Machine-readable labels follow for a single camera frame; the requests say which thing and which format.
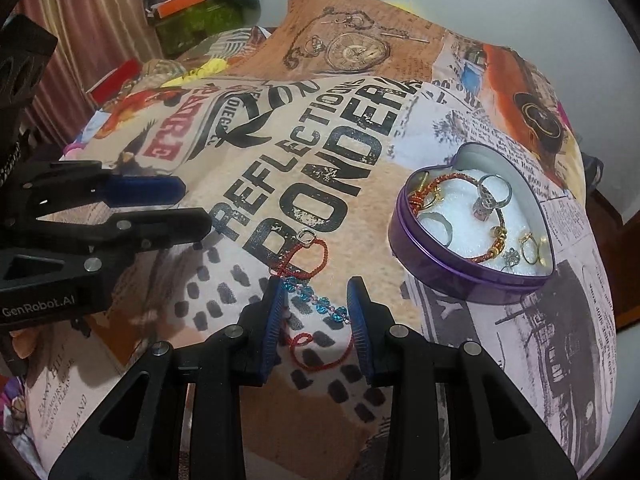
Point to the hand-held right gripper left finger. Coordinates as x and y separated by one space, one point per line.
275 325

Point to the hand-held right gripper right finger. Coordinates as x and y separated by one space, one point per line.
359 330

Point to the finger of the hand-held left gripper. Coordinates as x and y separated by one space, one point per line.
160 227
145 189

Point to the purple heart-shaped tin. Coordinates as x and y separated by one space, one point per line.
440 275

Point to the silver flower charm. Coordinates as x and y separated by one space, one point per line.
510 258

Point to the silver charm bead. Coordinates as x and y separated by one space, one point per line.
482 208

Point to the person's left hand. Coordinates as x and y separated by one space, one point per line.
37 346

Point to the red and white box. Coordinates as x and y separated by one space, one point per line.
115 80

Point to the printed newspaper pattern blanket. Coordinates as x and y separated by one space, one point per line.
300 170

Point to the striped brown curtain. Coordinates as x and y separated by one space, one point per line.
90 35

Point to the striped patchwork cloth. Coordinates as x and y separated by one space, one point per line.
235 47

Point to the orange box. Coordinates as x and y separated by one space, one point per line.
180 2

